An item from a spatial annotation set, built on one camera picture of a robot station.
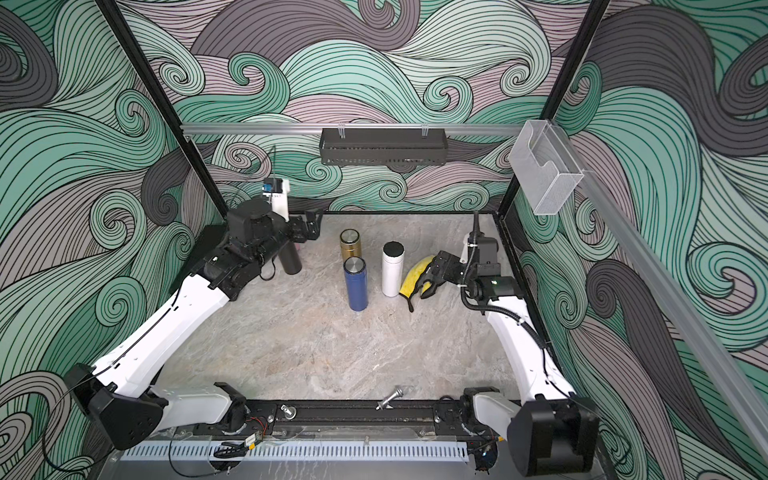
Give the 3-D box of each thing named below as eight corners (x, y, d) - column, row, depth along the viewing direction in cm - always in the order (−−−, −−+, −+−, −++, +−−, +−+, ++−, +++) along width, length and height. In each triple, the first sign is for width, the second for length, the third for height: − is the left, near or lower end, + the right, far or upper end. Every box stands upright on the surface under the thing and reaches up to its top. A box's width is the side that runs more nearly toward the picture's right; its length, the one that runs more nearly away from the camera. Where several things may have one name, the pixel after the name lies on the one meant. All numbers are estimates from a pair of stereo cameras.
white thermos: (382, 297, 98) (383, 259, 81) (382, 280, 102) (383, 240, 86) (401, 297, 98) (405, 258, 81) (400, 280, 102) (404, 240, 86)
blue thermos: (349, 311, 95) (342, 273, 78) (350, 296, 99) (344, 256, 82) (367, 311, 95) (364, 273, 78) (367, 296, 99) (365, 256, 82)
